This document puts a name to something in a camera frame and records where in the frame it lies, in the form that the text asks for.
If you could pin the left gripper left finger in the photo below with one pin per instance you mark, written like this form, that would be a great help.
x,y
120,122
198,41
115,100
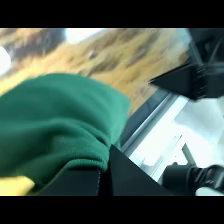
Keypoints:
x,y
76,183

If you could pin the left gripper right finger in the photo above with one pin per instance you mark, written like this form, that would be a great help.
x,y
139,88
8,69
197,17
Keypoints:
x,y
130,176

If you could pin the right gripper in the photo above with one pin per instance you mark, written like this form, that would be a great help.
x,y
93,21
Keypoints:
x,y
211,60

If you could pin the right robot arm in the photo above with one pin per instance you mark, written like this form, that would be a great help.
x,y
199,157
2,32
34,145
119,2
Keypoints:
x,y
193,178

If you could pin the green T-shirt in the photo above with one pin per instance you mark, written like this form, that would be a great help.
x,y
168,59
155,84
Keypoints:
x,y
56,123

